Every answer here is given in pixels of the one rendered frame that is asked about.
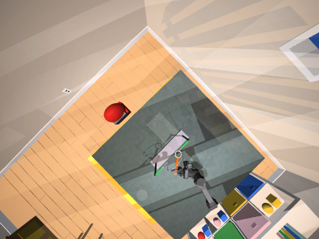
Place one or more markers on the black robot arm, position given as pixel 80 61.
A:
pixel 200 182

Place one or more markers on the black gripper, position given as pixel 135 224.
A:
pixel 183 172

